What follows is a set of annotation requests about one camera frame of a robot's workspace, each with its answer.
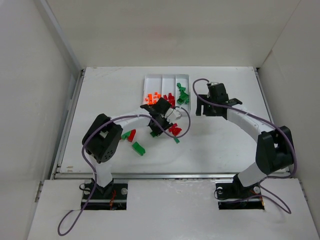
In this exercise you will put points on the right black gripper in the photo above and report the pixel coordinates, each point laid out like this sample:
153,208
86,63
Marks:
204,108

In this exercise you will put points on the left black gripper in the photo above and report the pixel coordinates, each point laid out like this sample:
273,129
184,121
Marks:
160,124

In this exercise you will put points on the green triangular lego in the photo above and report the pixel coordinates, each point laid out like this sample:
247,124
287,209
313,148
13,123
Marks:
179,85

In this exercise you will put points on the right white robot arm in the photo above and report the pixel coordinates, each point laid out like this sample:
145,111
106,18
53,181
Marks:
274,145

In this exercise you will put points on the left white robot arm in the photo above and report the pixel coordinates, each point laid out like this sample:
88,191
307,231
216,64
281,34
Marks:
100,142

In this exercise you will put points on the green square lego in tray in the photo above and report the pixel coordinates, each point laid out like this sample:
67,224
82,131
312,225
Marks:
180,101

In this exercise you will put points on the white three-compartment tray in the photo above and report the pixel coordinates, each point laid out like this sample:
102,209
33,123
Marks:
158,86

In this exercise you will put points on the red round dome lego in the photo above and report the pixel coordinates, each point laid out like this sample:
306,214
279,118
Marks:
175,131

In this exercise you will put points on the green red long lego assembly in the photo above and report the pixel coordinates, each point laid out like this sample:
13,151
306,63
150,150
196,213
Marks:
129,136

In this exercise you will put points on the small green lego wedge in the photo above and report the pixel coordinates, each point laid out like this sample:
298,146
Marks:
176,140

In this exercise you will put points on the green arch lego brick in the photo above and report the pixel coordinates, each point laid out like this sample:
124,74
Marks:
138,148

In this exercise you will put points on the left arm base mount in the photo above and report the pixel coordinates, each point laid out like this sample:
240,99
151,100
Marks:
113,198

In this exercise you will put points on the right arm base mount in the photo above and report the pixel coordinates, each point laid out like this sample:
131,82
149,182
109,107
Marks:
231,196

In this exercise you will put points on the aluminium rail front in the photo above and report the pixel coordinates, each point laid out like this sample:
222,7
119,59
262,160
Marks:
65,176

